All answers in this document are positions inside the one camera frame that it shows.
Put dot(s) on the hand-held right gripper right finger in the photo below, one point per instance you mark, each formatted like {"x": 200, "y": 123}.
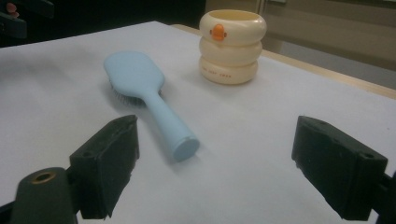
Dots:
{"x": 339, "y": 168}

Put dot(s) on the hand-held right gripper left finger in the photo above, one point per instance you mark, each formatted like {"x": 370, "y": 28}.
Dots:
{"x": 106, "y": 161}

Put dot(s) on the light blue hairbrush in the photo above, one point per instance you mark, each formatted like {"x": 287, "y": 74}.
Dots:
{"x": 140, "y": 77}

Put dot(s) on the cream duck-face ringed cup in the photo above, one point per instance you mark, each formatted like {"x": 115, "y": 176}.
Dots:
{"x": 232, "y": 53}

